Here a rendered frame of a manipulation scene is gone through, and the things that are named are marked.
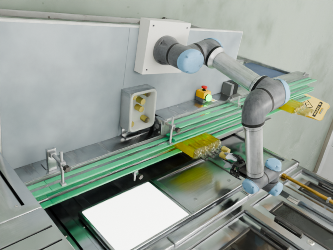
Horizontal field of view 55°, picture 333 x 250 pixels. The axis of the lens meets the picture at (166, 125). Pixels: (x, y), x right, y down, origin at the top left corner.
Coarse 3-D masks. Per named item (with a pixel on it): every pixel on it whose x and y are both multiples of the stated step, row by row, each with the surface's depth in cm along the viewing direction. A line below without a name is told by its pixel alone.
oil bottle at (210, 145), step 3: (198, 135) 196; (195, 138) 193; (198, 138) 192; (201, 138) 193; (204, 138) 193; (201, 141) 190; (204, 141) 190; (207, 141) 190; (210, 141) 191; (207, 144) 187; (210, 144) 188; (213, 144) 188; (210, 147) 187; (213, 147) 187; (210, 150) 187
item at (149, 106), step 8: (144, 96) 179; (152, 96) 176; (144, 104) 181; (152, 104) 178; (136, 112) 179; (144, 112) 184; (152, 112) 179; (136, 120) 182; (152, 120) 181; (136, 128) 175
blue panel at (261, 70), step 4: (244, 64) 311; (248, 64) 312; (252, 64) 314; (256, 64) 315; (252, 68) 301; (256, 68) 303; (260, 68) 304; (264, 68) 305; (268, 68) 307; (256, 72) 291; (260, 72) 292; (264, 72) 293; (268, 72) 295; (272, 72) 296; (276, 72) 297; (280, 72) 299; (268, 76) 283; (272, 76) 285; (276, 76) 286; (232, 80) 263
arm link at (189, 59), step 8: (176, 48) 154; (184, 48) 152; (192, 48) 153; (200, 48) 154; (168, 56) 156; (176, 56) 152; (184, 56) 149; (192, 56) 149; (200, 56) 152; (176, 64) 154; (184, 64) 150; (192, 64) 152; (200, 64) 154; (192, 72) 154
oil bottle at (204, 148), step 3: (192, 138) 192; (192, 141) 189; (195, 141) 189; (198, 141) 190; (195, 144) 186; (198, 144) 186; (201, 144) 187; (204, 144) 187; (201, 147) 184; (204, 147) 184; (207, 147) 185; (204, 150) 183; (204, 153) 184
